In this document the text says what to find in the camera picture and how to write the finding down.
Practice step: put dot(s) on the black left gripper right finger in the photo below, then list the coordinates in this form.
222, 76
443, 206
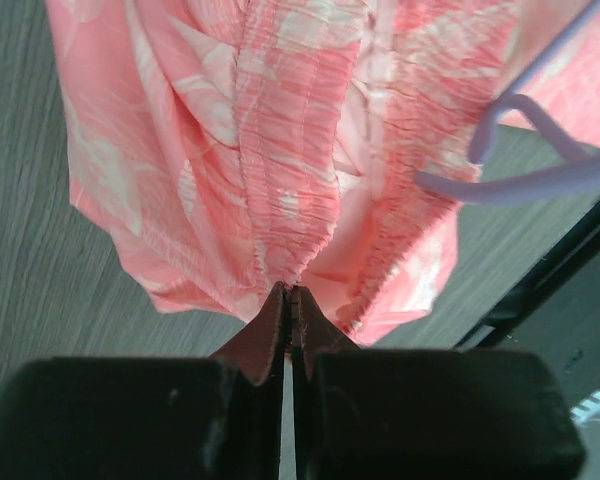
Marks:
423, 413

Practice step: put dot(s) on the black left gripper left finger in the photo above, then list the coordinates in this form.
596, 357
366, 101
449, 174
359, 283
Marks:
217, 417

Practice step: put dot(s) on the pink patterned shorts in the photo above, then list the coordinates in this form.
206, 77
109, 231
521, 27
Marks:
226, 146

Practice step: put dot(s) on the lilac plastic hanger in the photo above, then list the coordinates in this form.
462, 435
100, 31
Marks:
540, 140

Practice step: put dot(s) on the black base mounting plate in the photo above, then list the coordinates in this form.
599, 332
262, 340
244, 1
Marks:
554, 311

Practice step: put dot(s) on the slotted white cable duct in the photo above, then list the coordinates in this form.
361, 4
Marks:
587, 409

